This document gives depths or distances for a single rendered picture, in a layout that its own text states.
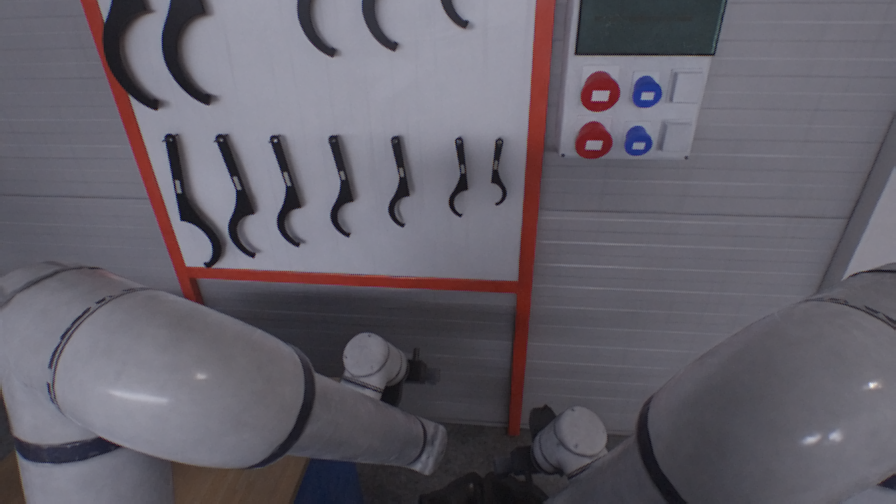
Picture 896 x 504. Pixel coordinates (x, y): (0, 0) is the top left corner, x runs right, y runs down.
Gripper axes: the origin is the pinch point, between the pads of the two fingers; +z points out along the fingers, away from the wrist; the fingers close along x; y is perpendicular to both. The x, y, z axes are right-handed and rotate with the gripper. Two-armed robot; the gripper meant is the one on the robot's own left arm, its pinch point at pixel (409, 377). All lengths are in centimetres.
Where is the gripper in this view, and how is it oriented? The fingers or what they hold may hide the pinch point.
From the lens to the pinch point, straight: 124.1
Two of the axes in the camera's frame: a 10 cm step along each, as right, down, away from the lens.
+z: 2.0, 4.4, 8.8
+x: -9.8, 0.2, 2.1
